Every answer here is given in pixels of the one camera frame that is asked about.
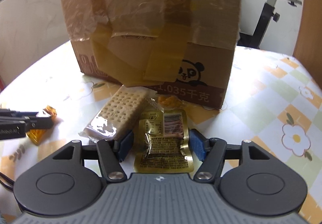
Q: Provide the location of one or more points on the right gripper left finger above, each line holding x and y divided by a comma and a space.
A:
109, 153

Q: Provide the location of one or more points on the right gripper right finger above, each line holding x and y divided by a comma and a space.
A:
213, 152

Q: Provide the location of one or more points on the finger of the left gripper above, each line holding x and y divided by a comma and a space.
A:
11, 113
38, 122

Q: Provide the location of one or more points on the small yellow snack packet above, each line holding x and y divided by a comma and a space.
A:
36, 135

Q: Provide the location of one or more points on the gold green snack pouch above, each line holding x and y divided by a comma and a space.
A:
162, 143

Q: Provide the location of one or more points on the white cracker pack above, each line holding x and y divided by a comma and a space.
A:
119, 114

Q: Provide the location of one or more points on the small orange snack packet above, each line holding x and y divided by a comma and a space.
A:
169, 101

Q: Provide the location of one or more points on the floral checked table cover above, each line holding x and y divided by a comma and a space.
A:
271, 100

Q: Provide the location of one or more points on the taped cardboard box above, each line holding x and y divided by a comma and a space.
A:
178, 47

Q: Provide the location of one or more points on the wooden board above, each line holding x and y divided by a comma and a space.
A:
308, 45

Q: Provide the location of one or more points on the black exercise bike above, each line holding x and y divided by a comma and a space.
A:
267, 14

